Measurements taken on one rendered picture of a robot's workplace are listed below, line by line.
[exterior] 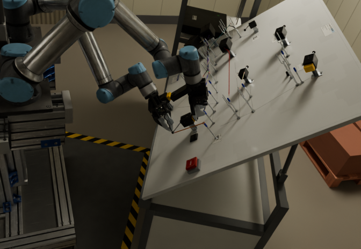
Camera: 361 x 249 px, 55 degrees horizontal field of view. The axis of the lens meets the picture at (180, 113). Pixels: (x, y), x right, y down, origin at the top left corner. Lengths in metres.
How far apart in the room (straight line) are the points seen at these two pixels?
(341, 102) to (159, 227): 0.99
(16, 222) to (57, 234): 0.25
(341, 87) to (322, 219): 1.81
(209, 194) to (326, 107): 0.73
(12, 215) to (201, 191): 1.16
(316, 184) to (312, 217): 0.37
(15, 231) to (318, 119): 1.74
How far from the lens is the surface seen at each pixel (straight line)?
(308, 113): 1.39
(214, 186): 1.81
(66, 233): 2.24
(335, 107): 1.36
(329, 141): 3.30
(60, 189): 2.43
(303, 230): 2.94
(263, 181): 1.94
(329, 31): 1.78
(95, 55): 1.59
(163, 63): 1.41
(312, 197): 3.19
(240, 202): 1.80
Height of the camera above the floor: 2.15
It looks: 39 degrees down
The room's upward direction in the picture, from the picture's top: 14 degrees clockwise
